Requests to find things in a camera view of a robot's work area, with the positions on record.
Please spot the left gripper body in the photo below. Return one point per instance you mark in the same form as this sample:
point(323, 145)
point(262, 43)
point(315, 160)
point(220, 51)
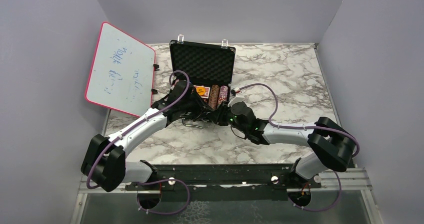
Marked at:
point(195, 108)

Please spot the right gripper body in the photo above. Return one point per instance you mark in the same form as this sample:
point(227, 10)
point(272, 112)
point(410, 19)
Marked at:
point(225, 117)

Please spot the orange dealer button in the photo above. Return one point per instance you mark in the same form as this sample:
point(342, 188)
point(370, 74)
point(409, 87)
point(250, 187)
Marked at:
point(201, 90)

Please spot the black poker case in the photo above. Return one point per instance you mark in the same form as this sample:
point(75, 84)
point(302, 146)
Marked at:
point(204, 65)

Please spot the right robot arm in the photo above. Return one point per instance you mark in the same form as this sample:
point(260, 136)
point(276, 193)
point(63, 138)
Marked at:
point(332, 147)

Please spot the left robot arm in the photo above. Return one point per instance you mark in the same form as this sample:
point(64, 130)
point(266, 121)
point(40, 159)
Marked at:
point(105, 163)

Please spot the orange black chip stack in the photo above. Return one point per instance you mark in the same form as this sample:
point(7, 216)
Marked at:
point(214, 95)

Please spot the red playing card deck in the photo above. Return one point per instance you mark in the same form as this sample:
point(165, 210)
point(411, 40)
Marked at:
point(208, 91)

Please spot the purple green chip stack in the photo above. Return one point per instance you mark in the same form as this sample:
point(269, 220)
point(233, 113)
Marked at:
point(223, 95)

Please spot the pink framed whiteboard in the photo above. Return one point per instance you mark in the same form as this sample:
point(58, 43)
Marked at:
point(122, 72)

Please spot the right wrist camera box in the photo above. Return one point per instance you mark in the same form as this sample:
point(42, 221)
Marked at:
point(236, 96)

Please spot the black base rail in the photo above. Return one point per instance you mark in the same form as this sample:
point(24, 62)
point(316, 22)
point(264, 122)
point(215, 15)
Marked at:
point(214, 183)

